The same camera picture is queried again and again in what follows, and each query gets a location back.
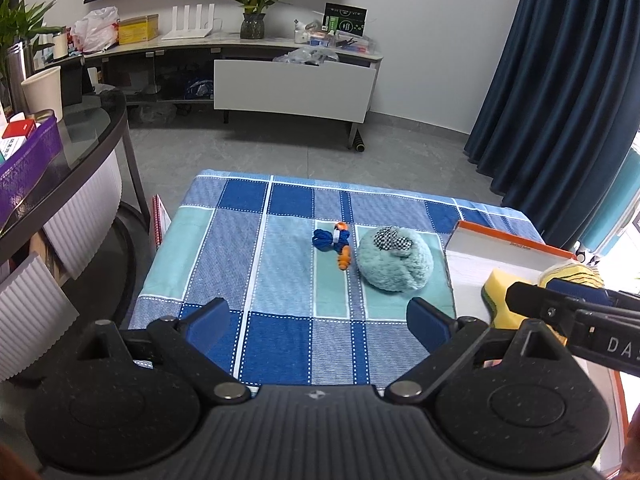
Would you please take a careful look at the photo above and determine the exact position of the orange-rimmed white box lid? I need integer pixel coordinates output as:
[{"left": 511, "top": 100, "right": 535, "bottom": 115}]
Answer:
[{"left": 444, "top": 220, "right": 630, "bottom": 479}]

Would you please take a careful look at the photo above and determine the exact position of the green plant on table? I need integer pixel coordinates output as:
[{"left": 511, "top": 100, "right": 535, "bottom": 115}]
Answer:
[{"left": 0, "top": 0, "right": 62, "bottom": 81}]

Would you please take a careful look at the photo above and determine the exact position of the dark blue curtain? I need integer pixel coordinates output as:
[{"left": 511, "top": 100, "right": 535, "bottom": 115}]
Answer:
[{"left": 464, "top": 0, "right": 639, "bottom": 248}]

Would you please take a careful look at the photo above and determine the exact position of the teal crochet plush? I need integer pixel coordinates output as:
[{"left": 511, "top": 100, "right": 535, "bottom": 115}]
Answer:
[{"left": 356, "top": 226, "right": 435, "bottom": 292}]

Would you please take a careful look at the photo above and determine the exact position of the purple tray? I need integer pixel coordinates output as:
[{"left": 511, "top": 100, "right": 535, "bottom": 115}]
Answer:
[{"left": 1, "top": 110, "right": 63, "bottom": 229}]

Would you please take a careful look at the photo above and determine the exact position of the white wifi router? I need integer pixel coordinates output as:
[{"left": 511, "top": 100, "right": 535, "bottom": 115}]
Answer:
[{"left": 162, "top": 3, "right": 216, "bottom": 41}]

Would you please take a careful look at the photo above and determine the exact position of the black green display box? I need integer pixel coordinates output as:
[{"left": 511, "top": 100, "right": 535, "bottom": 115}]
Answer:
[{"left": 323, "top": 2, "right": 367, "bottom": 37}]

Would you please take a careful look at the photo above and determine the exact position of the white plastic bag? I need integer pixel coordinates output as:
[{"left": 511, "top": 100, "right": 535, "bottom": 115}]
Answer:
[{"left": 70, "top": 6, "right": 119, "bottom": 53}]

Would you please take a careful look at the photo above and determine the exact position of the dark round side table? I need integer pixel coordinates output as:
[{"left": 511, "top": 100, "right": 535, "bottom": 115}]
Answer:
[{"left": 1, "top": 86, "right": 151, "bottom": 382}]

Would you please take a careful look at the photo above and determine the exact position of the blue orange knitted toy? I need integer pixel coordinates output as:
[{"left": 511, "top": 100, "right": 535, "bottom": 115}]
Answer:
[{"left": 311, "top": 221, "right": 352, "bottom": 271}]

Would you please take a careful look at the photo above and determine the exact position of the yellow sponge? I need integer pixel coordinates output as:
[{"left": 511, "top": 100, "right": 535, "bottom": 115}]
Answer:
[{"left": 480, "top": 269, "right": 544, "bottom": 330}]

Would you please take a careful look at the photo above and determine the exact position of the white paper cup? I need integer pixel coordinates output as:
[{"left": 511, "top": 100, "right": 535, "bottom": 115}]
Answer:
[{"left": 21, "top": 66, "right": 64, "bottom": 122}]

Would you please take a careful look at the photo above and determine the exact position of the yellow striped towel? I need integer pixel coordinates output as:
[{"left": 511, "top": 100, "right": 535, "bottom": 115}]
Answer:
[{"left": 538, "top": 260, "right": 604, "bottom": 288}]

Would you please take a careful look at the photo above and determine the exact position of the teal suitcase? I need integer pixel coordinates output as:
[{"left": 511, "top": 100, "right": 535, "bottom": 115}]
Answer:
[{"left": 576, "top": 146, "right": 639, "bottom": 266}]

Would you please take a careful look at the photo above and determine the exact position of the person's right hand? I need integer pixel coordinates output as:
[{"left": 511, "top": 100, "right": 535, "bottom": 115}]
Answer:
[{"left": 616, "top": 406, "right": 640, "bottom": 480}]

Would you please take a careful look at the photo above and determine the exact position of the blue checkered tablecloth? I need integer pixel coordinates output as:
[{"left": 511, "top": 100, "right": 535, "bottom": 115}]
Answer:
[{"left": 129, "top": 170, "right": 538, "bottom": 388}]

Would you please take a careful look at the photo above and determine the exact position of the white tv cabinet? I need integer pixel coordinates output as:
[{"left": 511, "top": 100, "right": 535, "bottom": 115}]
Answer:
[{"left": 82, "top": 32, "right": 382, "bottom": 152}]

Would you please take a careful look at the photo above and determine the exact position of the yellow box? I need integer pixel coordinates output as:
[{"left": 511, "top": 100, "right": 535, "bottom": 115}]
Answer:
[{"left": 118, "top": 14, "right": 160, "bottom": 46}]

